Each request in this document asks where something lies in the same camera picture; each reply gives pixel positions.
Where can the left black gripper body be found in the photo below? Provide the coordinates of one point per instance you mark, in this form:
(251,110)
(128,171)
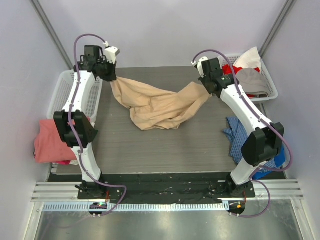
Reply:
(109,73)

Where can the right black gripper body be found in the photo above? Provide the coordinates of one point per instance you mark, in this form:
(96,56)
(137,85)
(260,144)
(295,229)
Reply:
(208,85)

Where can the beige t-shirt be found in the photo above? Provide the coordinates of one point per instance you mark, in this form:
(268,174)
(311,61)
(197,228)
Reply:
(155,108)

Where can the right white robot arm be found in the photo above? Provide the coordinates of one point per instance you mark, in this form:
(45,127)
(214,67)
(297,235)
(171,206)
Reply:
(263,137)

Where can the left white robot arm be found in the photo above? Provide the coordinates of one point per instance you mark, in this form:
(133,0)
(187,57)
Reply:
(74,127)

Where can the grey bucket hat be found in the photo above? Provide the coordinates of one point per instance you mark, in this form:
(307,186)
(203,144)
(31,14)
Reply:
(253,83)

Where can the white cloth in basket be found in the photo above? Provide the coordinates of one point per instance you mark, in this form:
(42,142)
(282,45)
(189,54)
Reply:
(250,59)

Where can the left white plastic basket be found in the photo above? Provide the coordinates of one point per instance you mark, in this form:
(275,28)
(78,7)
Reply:
(62,92)

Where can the white plastic basket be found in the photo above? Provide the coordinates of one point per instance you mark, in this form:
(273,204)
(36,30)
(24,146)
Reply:
(62,92)
(273,93)

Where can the blue checkered shirt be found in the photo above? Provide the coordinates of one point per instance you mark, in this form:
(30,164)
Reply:
(237,136)

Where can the right white plastic basket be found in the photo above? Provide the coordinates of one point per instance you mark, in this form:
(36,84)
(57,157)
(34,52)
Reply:
(273,93)

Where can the pink folded t-shirt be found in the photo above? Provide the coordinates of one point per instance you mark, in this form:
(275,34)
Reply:
(48,146)

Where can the magenta and white garment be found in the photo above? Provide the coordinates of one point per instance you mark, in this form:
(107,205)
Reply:
(67,162)

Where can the solid blue garment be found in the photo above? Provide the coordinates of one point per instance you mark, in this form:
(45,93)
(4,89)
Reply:
(275,163)

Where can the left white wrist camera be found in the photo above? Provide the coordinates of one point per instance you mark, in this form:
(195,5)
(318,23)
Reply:
(110,53)

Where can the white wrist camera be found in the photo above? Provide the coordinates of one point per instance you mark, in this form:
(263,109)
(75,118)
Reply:
(198,65)
(110,53)

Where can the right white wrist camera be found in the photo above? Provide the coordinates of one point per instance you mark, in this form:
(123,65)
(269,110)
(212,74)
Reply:
(198,65)

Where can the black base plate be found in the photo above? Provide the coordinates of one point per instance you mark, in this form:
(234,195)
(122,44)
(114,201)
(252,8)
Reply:
(160,188)

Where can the white slotted cable duct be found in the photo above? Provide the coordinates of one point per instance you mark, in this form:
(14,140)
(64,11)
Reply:
(89,206)

